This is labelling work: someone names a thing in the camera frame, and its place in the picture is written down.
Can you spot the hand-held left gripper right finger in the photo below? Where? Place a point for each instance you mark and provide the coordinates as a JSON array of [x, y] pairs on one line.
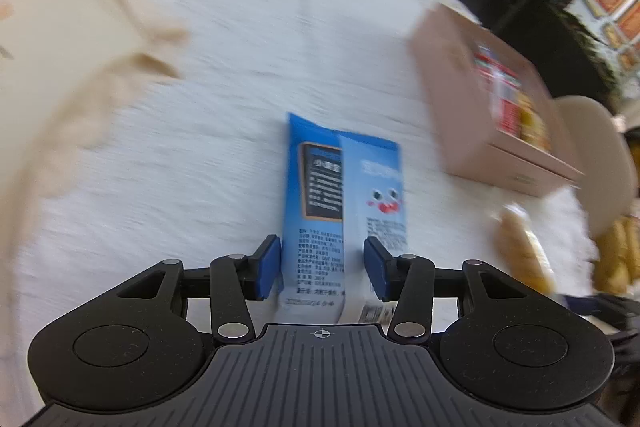
[[376, 268]]

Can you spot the blue snack packet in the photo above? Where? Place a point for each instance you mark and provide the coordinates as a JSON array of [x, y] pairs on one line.
[[330, 212]]

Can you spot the pink cardboard box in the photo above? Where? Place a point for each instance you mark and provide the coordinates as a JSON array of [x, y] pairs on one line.
[[460, 107]]

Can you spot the bread in clear packet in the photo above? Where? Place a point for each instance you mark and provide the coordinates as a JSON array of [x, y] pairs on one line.
[[522, 247]]

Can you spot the beige chair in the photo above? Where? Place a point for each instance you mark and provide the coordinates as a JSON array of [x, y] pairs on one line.
[[600, 157]]

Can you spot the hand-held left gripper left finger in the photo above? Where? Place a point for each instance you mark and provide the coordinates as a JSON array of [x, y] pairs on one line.
[[265, 267]]

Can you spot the red snack box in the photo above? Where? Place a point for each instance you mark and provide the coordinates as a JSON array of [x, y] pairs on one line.
[[500, 87]]

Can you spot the large beige bag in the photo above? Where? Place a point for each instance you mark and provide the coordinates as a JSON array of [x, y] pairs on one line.
[[55, 17]]

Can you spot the yellow snack packet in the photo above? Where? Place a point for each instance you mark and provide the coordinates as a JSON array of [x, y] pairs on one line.
[[532, 127]]

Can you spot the green potted plant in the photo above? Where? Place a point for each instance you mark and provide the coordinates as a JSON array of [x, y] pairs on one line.
[[585, 42]]

